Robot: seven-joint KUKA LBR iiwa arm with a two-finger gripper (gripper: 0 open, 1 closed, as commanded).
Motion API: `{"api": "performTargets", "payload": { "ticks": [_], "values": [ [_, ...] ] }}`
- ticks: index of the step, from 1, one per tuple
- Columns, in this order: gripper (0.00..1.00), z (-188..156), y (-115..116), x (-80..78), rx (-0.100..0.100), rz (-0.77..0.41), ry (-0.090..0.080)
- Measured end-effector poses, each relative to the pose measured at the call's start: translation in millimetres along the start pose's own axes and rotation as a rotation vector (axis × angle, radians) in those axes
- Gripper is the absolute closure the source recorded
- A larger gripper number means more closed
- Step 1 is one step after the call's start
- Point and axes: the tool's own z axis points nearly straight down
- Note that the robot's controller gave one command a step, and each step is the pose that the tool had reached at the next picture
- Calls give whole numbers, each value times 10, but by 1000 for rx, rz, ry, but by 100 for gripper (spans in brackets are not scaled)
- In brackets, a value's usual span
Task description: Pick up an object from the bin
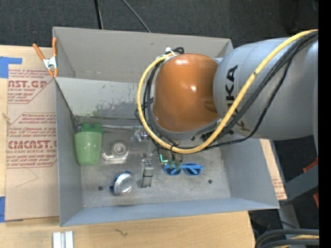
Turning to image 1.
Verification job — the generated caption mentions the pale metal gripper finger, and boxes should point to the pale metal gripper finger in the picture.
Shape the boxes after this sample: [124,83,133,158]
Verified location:
[131,126,156,150]
[137,159,155,189]

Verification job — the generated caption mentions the grey metal bin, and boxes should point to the grey metal bin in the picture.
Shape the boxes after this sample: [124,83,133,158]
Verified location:
[52,26,280,227]

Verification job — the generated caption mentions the brown cardboard board, red print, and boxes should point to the brown cardboard board, red print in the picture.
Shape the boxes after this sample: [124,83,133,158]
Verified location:
[0,44,288,222]

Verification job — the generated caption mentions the clear glass tape dispenser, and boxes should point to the clear glass tape dispenser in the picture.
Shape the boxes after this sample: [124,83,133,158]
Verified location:
[101,140,130,163]

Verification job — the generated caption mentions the green plastic cup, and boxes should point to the green plastic cup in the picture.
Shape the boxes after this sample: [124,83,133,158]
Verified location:
[73,122,104,166]

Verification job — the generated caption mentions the blue sunglasses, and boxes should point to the blue sunglasses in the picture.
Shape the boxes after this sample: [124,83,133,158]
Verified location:
[163,162,204,177]

